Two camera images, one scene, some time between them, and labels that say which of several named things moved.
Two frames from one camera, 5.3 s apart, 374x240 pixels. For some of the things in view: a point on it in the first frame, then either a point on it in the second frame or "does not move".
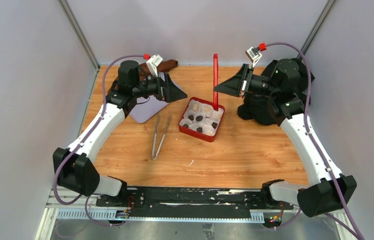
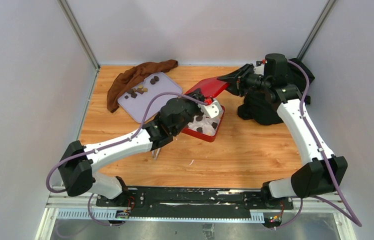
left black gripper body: x=152 y=87 → x=200 y=97
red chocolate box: x=201 y=120 does not move
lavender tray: x=146 y=107 does not move
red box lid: x=215 y=81 → x=210 y=87
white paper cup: x=208 y=129 does not move
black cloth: x=257 y=107 does not move
